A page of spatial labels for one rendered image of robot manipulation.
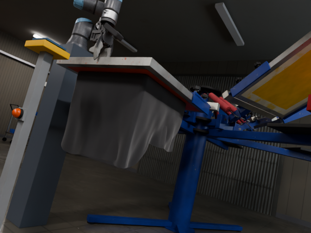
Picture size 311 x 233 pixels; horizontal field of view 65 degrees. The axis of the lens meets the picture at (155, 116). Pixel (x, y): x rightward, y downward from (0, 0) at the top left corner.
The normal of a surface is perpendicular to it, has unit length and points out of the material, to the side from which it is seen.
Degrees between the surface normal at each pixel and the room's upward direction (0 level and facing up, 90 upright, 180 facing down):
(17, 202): 90
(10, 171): 90
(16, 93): 90
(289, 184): 90
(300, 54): 148
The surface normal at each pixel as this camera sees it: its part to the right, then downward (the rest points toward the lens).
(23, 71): 0.81, 0.11
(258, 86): 0.07, 0.81
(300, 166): -0.54, -0.24
